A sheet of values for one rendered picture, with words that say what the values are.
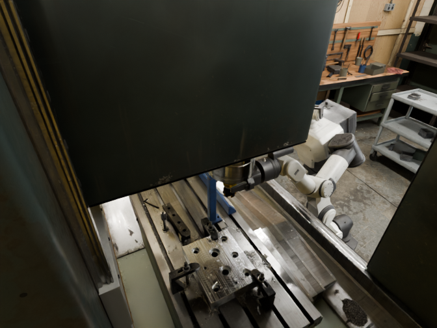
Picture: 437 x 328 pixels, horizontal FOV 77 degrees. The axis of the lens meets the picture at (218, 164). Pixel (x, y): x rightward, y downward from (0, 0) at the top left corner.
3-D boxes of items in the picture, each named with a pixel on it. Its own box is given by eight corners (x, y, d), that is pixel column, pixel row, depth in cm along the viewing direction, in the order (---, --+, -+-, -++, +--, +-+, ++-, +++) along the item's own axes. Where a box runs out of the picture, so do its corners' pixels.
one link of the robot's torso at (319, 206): (318, 202, 210) (320, 157, 179) (337, 217, 197) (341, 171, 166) (303, 212, 206) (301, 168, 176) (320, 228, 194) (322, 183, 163)
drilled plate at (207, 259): (226, 235, 135) (226, 228, 132) (260, 284, 114) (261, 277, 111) (182, 253, 126) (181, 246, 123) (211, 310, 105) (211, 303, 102)
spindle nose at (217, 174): (200, 163, 97) (199, 133, 90) (240, 153, 103) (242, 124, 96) (218, 189, 85) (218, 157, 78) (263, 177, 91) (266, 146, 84)
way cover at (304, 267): (246, 192, 209) (248, 176, 200) (339, 293, 145) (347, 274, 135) (211, 205, 198) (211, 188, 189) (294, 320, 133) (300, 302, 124)
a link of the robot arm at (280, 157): (257, 172, 110) (279, 164, 114) (274, 184, 101) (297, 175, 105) (256, 146, 105) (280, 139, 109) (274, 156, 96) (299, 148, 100)
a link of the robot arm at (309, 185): (281, 179, 116) (302, 199, 127) (301, 186, 108) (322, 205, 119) (292, 158, 117) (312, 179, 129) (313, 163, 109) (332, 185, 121)
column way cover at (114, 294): (120, 263, 126) (92, 172, 96) (150, 372, 92) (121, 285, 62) (109, 267, 124) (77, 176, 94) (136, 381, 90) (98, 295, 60)
